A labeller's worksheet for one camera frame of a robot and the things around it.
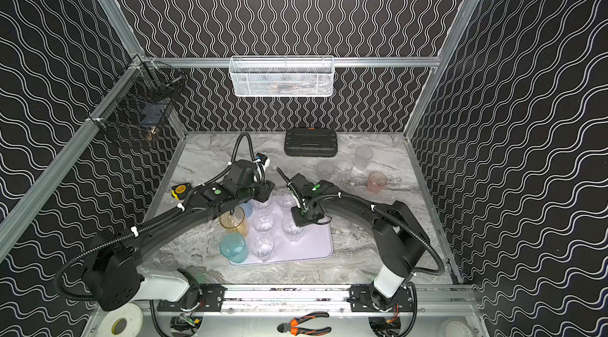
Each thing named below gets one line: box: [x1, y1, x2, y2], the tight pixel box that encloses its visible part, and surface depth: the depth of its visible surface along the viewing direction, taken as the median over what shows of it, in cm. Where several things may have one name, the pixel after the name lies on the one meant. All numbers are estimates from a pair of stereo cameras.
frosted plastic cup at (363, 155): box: [354, 144, 374, 171], surface depth 105 cm
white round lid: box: [444, 321, 472, 337], surface depth 70 cm
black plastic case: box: [284, 128, 339, 158], surface depth 112 cm
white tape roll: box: [96, 302, 145, 337], surface depth 71 cm
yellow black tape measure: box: [171, 182, 191, 201], surface depth 98 cm
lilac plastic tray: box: [246, 195, 334, 265], surface depth 87 cm
